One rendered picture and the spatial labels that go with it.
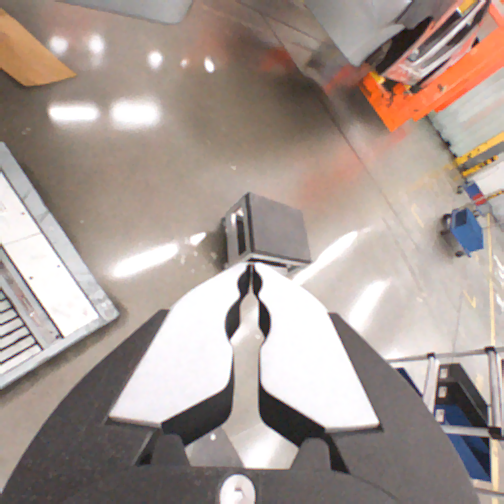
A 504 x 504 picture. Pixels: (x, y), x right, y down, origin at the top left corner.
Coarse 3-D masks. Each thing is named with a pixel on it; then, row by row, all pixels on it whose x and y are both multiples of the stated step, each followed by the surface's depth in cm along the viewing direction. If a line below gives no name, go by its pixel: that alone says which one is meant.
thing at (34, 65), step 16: (0, 16) 126; (0, 32) 122; (16, 32) 127; (0, 48) 119; (16, 48) 124; (32, 48) 129; (0, 64) 116; (16, 64) 121; (32, 64) 125; (48, 64) 131; (32, 80) 122; (48, 80) 127
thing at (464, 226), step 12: (492, 192) 428; (468, 204) 454; (444, 216) 478; (456, 216) 446; (468, 216) 434; (456, 228) 406; (468, 228) 396; (480, 228) 453; (468, 240) 403; (480, 240) 414; (456, 252) 427; (468, 252) 406
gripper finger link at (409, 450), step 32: (352, 352) 7; (384, 384) 7; (384, 416) 6; (416, 416) 6; (352, 448) 5; (384, 448) 5; (416, 448) 5; (448, 448) 5; (384, 480) 5; (416, 480) 5; (448, 480) 5
